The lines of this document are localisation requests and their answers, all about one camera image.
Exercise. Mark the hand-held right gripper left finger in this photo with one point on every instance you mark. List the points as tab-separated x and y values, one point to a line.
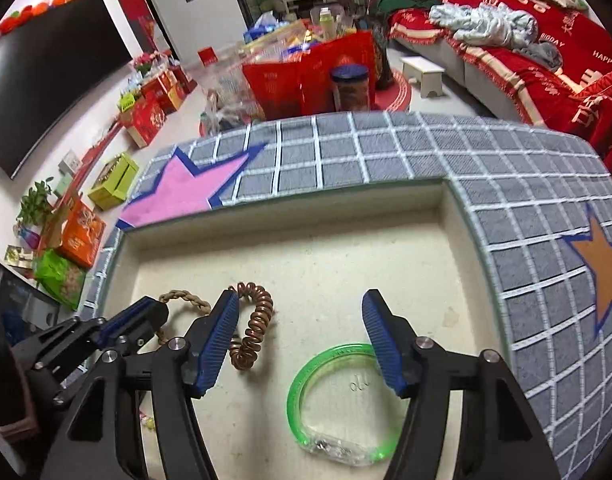
216	345

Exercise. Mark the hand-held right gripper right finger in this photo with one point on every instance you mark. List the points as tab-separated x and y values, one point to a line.
381	345

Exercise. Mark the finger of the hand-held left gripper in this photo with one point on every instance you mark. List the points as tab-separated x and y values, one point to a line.
128	320
61	380

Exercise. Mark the beige tray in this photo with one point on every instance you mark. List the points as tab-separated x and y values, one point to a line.
326	260

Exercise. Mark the green snack bag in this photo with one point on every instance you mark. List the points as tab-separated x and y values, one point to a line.
61	280

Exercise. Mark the orange cardboard box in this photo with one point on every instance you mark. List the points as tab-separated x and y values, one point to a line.
81	235

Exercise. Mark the yellow-green cardboard box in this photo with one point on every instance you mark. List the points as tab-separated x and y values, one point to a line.
113	182

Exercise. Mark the green potted plant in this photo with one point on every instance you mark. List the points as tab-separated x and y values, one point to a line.
36	202

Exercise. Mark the red gift box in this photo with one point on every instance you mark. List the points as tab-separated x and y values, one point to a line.
146	120

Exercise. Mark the stack of red boxes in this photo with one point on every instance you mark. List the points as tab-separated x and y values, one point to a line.
168	87

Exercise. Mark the black television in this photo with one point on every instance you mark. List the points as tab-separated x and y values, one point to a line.
51	85

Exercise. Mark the clear plastic bag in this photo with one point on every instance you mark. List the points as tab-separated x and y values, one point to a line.
226	90

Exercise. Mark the red round rug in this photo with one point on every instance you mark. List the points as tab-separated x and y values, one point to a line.
398	95

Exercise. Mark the jar with blue lid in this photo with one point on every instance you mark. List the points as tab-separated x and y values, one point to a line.
351	90

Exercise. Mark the pink flower bouquet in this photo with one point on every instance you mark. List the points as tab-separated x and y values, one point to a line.
146	62

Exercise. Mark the red shopping bag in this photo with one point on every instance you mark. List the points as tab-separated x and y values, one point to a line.
286	85

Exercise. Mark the white stool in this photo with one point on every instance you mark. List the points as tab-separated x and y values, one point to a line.
426	72

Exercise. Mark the dark patterned bag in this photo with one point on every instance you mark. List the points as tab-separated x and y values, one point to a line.
383	55

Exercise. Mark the red covered sofa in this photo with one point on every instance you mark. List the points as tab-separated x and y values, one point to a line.
526	85

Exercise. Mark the row of colourful balls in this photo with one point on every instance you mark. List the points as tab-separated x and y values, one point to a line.
51	2

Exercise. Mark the green thermos bottle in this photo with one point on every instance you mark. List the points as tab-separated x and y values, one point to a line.
327	22

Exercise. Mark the light blue blanket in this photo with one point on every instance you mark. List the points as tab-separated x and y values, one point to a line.
486	22

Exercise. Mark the dark green cloth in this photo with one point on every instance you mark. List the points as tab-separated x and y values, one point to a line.
401	2

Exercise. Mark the white wall socket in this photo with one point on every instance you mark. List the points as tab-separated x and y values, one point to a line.
70	162

